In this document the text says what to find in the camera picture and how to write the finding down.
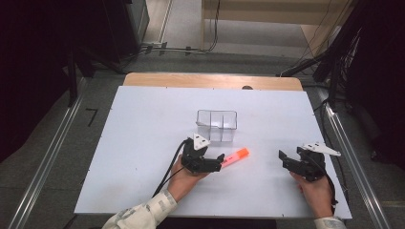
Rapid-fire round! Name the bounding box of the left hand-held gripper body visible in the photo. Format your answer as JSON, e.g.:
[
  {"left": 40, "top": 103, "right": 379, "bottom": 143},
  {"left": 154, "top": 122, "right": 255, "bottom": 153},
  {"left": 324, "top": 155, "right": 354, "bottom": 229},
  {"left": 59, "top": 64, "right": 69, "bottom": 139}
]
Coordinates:
[{"left": 181, "top": 133, "right": 218, "bottom": 176}]

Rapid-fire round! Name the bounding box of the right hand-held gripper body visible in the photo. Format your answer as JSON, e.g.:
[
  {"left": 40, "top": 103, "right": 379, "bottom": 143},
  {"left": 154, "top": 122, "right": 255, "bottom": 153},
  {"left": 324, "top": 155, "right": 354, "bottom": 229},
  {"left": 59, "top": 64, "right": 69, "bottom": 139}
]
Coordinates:
[{"left": 295, "top": 141, "right": 342, "bottom": 183}]

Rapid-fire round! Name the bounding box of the orange highlighter pen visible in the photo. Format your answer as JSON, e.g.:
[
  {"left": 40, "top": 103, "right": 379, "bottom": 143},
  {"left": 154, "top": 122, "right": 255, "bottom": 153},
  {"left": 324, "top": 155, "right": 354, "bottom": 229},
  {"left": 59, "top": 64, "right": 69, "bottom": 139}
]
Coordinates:
[{"left": 221, "top": 147, "right": 250, "bottom": 169}]

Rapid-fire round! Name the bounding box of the clear plastic organizer box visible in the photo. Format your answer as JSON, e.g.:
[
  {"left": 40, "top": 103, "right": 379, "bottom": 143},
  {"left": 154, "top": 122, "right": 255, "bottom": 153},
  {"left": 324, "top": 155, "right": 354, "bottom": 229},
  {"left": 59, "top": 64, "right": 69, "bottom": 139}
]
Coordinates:
[{"left": 195, "top": 109, "right": 239, "bottom": 143}]

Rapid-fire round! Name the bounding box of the person's left hand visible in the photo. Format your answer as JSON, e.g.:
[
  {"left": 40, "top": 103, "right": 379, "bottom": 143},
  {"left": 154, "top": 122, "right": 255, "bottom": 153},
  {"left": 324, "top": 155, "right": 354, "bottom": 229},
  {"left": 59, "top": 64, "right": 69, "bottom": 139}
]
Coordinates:
[{"left": 167, "top": 155, "right": 208, "bottom": 203}]

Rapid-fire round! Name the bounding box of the person's right hand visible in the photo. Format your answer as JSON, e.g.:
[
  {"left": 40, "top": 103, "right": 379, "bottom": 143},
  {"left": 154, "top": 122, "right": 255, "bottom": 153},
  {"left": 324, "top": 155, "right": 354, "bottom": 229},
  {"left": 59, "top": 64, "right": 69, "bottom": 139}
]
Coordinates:
[{"left": 289, "top": 171, "right": 336, "bottom": 219}]

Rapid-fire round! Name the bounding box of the wooden table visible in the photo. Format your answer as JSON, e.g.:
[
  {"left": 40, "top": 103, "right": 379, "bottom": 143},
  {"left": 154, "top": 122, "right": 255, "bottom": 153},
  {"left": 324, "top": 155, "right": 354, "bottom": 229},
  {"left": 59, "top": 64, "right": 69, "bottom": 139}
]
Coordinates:
[{"left": 122, "top": 72, "right": 304, "bottom": 92}]

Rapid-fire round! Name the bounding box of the black curtain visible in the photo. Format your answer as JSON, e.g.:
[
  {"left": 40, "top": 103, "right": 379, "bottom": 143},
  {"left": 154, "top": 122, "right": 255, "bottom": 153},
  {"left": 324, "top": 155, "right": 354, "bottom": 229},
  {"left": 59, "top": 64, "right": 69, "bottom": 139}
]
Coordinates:
[
  {"left": 345, "top": 0, "right": 405, "bottom": 171},
  {"left": 0, "top": 0, "right": 123, "bottom": 164}
]

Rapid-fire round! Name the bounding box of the light wooden furniture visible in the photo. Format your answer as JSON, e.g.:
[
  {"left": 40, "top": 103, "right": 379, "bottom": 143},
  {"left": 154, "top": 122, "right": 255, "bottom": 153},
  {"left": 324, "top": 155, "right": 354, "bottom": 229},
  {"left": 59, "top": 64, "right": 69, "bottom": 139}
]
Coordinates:
[{"left": 200, "top": 0, "right": 355, "bottom": 59}]

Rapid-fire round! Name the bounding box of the dark cabinet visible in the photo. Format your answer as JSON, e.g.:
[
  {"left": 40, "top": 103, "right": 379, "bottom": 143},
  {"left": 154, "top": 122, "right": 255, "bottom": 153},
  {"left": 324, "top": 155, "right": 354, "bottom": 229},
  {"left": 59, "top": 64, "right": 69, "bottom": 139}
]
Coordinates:
[{"left": 103, "top": 0, "right": 151, "bottom": 64}]

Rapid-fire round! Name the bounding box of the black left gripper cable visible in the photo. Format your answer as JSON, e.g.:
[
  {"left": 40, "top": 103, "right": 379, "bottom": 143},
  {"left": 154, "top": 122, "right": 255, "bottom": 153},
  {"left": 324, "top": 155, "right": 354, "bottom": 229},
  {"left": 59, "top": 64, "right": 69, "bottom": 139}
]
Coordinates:
[{"left": 152, "top": 138, "right": 189, "bottom": 198}]

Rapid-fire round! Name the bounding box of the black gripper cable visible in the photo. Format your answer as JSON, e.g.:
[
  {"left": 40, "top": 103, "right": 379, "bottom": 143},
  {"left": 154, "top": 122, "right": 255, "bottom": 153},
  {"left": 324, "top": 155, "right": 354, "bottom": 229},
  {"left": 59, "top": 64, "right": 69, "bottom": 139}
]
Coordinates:
[
  {"left": 152, "top": 138, "right": 189, "bottom": 198},
  {"left": 309, "top": 156, "right": 339, "bottom": 206}
]

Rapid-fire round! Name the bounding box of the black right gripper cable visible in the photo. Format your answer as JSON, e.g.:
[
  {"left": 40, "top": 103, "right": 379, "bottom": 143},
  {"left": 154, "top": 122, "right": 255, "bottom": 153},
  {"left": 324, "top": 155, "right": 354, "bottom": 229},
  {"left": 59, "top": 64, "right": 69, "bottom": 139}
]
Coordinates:
[{"left": 309, "top": 156, "right": 339, "bottom": 206}]

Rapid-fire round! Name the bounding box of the metal floor rail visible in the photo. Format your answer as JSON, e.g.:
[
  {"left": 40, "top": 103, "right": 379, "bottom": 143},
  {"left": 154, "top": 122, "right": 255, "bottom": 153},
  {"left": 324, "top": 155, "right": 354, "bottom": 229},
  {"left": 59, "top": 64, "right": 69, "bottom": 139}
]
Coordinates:
[
  {"left": 317, "top": 88, "right": 384, "bottom": 229},
  {"left": 7, "top": 78, "right": 88, "bottom": 229}
]

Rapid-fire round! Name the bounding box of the black metal stand with cables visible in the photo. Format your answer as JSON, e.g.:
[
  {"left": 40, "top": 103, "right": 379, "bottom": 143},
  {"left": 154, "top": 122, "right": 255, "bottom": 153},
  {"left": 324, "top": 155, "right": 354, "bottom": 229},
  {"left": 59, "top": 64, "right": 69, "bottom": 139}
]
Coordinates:
[{"left": 276, "top": 27, "right": 365, "bottom": 111}]

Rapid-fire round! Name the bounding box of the floor cable with plugs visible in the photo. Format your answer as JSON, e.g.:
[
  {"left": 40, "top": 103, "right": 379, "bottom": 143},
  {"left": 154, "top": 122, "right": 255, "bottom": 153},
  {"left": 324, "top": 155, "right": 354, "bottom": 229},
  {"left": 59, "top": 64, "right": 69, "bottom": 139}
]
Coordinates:
[{"left": 139, "top": 41, "right": 205, "bottom": 57}]

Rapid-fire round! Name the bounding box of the hanging black cable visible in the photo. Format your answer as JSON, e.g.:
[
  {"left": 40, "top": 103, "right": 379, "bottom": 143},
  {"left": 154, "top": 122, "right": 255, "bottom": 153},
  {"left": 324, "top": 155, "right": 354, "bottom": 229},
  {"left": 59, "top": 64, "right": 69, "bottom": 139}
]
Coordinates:
[{"left": 207, "top": 0, "right": 223, "bottom": 52}]

